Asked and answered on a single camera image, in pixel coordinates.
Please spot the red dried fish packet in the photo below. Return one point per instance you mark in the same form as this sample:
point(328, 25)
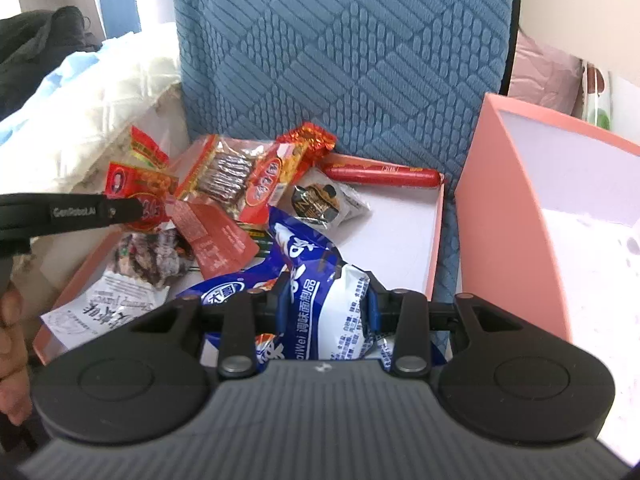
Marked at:
point(245, 177)

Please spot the black clothing pile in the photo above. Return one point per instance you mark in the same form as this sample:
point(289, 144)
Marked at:
point(33, 44)

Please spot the small red foil packet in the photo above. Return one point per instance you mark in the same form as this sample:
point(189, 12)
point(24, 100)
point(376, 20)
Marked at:
point(317, 142)

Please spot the dark round snack packet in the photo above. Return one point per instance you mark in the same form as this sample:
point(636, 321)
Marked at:
point(322, 203)

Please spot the deep pink box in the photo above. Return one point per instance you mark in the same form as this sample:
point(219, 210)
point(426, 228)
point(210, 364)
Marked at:
point(548, 219)

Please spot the white dark jerky packet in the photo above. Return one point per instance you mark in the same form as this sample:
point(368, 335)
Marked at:
point(136, 280)

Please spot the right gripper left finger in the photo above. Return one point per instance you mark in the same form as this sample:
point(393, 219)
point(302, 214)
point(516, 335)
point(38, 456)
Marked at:
point(238, 320)

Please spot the red sauce sachet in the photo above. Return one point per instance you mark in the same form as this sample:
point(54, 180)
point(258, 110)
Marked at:
point(219, 245)

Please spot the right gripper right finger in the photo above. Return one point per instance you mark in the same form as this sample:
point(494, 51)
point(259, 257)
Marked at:
point(491, 335)

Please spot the person's left hand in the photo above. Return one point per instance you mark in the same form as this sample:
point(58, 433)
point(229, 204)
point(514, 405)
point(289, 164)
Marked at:
point(15, 400)

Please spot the white quilted bedding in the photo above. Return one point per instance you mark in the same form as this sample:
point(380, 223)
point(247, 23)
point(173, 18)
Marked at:
point(121, 104)

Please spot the blue textured cushion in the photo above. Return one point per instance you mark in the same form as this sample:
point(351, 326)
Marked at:
point(395, 80)

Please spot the pink pillow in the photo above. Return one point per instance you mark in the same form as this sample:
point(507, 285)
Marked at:
point(545, 76)

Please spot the blue white snack bag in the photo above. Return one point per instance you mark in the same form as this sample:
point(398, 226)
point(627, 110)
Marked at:
point(326, 315)

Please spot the red yellow snack packet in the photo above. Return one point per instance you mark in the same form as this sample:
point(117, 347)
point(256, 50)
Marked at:
point(146, 179)

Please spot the red sausage stick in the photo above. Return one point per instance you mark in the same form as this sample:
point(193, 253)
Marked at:
point(384, 175)

